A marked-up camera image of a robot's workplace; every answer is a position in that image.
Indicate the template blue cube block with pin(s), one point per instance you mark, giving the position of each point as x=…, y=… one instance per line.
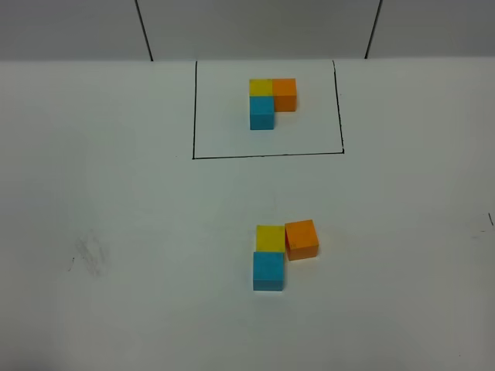
x=262, y=113

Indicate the template yellow cube block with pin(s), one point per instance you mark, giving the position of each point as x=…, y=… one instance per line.
x=261, y=88

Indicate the template orange cube block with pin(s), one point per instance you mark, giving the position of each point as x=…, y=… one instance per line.
x=285, y=94

